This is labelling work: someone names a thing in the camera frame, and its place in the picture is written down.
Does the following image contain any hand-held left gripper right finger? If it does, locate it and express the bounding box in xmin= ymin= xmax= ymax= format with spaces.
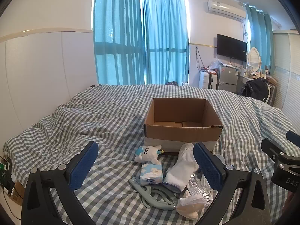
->
xmin=193 ymin=142 xmax=279 ymax=225

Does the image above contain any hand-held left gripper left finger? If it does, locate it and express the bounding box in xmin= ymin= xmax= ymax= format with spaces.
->
xmin=21 ymin=141 xmax=99 ymax=225

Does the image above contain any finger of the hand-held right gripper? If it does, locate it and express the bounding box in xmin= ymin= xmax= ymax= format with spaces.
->
xmin=286 ymin=130 xmax=300 ymax=147
xmin=261 ymin=138 xmax=293 ymax=167

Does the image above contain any white sock with grey cuff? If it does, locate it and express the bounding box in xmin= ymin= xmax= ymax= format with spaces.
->
xmin=163 ymin=142 xmax=200 ymax=194

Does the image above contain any brown cardboard box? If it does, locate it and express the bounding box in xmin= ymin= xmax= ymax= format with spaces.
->
xmin=143 ymin=97 xmax=224 ymax=155

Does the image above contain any white tissue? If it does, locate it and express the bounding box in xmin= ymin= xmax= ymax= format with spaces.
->
xmin=176 ymin=190 xmax=209 ymax=218

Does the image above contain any light blue tissue pack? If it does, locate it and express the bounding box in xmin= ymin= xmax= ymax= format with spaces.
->
xmin=140 ymin=163 xmax=164 ymax=184

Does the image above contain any white plush toy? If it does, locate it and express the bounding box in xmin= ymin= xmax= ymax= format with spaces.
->
xmin=134 ymin=145 xmax=163 ymax=164

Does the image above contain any grey-blue folding hanger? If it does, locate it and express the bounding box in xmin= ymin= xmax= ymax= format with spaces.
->
xmin=129 ymin=176 xmax=180 ymax=210

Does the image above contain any person's right forearm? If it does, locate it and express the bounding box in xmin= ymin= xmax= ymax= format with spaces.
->
xmin=285 ymin=190 xmax=300 ymax=218

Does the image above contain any clear plastic packaging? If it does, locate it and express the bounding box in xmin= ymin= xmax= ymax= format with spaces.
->
xmin=187 ymin=154 xmax=225 ymax=201

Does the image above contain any checkered bed sheet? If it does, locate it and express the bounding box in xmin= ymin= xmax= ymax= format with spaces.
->
xmin=2 ymin=84 xmax=300 ymax=225

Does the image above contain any white wardrobe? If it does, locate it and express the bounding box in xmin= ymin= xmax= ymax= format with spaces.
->
xmin=272 ymin=30 xmax=300 ymax=132

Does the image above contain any black backpack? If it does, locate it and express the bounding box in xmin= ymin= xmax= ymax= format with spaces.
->
xmin=241 ymin=78 xmax=270 ymax=102

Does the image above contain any small cardboard box on floor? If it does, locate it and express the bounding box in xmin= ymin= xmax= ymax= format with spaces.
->
xmin=9 ymin=180 xmax=26 ymax=204

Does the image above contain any white dressing table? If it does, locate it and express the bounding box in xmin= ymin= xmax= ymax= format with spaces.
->
xmin=238 ymin=74 xmax=253 ymax=94

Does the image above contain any silver mini fridge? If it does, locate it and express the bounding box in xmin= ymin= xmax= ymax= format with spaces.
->
xmin=217 ymin=64 xmax=239 ymax=92

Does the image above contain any white cabinet with dark stripe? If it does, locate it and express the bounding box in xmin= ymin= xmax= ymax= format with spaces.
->
xmin=208 ymin=73 xmax=219 ymax=90

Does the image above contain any white floor appliance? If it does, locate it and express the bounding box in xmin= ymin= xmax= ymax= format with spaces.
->
xmin=199 ymin=72 xmax=210 ymax=89

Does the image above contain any white oval mirror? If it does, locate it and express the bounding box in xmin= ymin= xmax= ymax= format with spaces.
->
xmin=247 ymin=47 xmax=262 ymax=72

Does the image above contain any plastic bag on fridge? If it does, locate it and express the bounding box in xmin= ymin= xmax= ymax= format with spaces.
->
xmin=210 ymin=60 xmax=222 ymax=72

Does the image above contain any narrow blue curtain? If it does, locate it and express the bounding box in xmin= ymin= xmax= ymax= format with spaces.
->
xmin=245 ymin=4 xmax=274 ymax=74

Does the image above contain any wide blue curtain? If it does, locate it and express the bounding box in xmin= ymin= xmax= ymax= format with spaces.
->
xmin=93 ymin=0 xmax=146 ymax=86

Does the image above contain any white air conditioner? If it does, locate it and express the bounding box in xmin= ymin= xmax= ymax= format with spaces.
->
xmin=207 ymin=0 xmax=247 ymax=21

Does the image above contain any black wall television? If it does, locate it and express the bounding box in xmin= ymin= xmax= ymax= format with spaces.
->
xmin=217 ymin=34 xmax=248 ymax=62

